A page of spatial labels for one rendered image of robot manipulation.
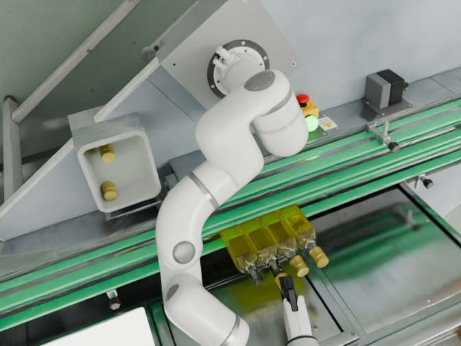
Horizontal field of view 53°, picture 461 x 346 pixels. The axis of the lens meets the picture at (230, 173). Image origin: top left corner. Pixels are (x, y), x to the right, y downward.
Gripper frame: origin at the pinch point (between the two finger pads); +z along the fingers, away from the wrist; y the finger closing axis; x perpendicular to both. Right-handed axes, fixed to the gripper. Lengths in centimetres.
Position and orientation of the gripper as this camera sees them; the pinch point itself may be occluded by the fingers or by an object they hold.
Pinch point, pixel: (287, 288)
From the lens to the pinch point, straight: 118.3
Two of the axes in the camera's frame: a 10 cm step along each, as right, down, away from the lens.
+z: -1.2, -6.5, 7.5
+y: -1.1, -7.5, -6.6
